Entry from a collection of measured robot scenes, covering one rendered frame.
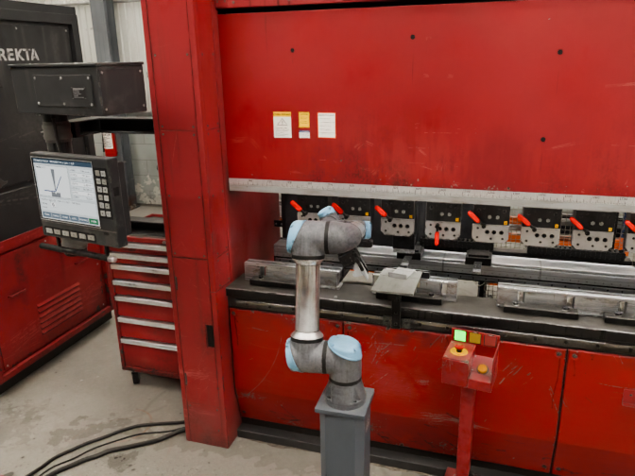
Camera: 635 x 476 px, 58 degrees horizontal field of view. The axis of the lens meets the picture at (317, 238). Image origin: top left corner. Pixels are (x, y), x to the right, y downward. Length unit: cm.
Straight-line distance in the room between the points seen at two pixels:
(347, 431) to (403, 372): 72
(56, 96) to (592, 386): 247
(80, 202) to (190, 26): 85
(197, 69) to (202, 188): 52
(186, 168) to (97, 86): 57
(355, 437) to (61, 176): 153
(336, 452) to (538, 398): 100
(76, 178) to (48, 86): 37
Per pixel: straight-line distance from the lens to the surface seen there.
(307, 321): 200
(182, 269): 282
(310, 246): 194
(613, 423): 283
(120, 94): 240
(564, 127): 248
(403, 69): 249
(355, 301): 265
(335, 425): 212
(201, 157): 261
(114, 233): 239
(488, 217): 254
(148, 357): 369
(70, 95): 245
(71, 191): 252
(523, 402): 277
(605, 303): 271
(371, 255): 297
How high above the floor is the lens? 195
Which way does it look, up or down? 18 degrees down
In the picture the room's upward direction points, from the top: 1 degrees counter-clockwise
